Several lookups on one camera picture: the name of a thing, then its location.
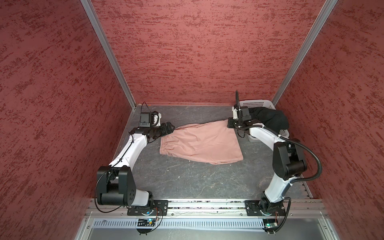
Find right aluminium corner post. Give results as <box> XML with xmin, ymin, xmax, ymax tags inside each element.
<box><xmin>272</xmin><ymin>0</ymin><xmax>338</xmax><ymax>106</ymax></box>

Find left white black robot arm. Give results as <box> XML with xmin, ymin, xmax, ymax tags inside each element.
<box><xmin>95</xmin><ymin>122</ymin><xmax>175</xmax><ymax>212</ymax></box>

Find pink shorts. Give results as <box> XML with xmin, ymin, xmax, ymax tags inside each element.
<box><xmin>160</xmin><ymin>120</ymin><xmax>244</xmax><ymax>165</ymax></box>

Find white slotted cable duct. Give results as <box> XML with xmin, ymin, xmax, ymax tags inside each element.
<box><xmin>93</xmin><ymin>218</ymin><xmax>263</xmax><ymax>231</ymax></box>

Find aluminium corner post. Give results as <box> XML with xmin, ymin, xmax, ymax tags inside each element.
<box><xmin>81</xmin><ymin>0</ymin><xmax>137</xmax><ymax>110</ymax></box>
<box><xmin>272</xmin><ymin>0</ymin><xmax>338</xmax><ymax>106</ymax></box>

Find white plastic basket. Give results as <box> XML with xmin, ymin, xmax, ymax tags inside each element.
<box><xmin>240</xmin><ymin>100</ymin><xmax>276</xmax><ymax>143</ymax></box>

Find left green circuit board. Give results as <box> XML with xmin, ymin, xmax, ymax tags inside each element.
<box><xmin>137</xmin><ymin>219</ymin><xmax>156</xmax><ymax>228</ymax></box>

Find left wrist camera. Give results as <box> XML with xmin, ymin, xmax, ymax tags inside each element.
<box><xmin>139</xmin><ymin>111</ymin><xmax>162</xmax><ymax>128</ymax></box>

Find green circuit board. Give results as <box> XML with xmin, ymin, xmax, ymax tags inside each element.
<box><xmin>263</xmin><ymin>219</ymin><xmax>279</xmax><ymax>232</ymax></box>
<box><xmin>137</xmin><ymin>219</ymin><xmax>156</xmax><ymax>228</ymax></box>

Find left aluminium corner post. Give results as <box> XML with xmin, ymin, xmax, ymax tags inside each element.
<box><xmin>81</xmin><ymin>0</ymin><xmax>137</xmax><ymax>110</ymax></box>

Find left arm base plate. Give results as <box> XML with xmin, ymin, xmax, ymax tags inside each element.
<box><xmin>127</xmin><ymin>199</ymin><xmax>169</xmax><ymax>217</ymax></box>

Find right black corrugated cable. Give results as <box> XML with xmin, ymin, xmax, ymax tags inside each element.
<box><xmin>235</xmin><ymin>89</ymin><xmax>323</xmax><ymax>233</ymax></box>

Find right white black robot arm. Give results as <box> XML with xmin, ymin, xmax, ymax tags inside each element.
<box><xmin>228</xmin><ymin>104</ymin><xmax>307</xmax><ymax>216</ymax></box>

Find right green circuit board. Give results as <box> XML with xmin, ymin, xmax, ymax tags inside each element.
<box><xmin>263</xmin><ymin>219</ymin><xmax>279</xmax><ymax>232</ymax></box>

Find black shorts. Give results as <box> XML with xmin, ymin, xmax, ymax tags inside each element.
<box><xmin>249</xmin><ymin>107</ymin><xmax>290</xmax><ymax>133</ymax></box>

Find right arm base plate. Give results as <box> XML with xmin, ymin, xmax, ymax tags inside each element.
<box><xmin>245</xmin><ymin>198</ymin><xmax>286</xmax><ymax>217</ymax></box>

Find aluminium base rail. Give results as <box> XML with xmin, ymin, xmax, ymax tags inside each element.
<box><xmin>86</xmin><ymin>197</ymin><xmax>328</xmax><ymax>218</ymax></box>

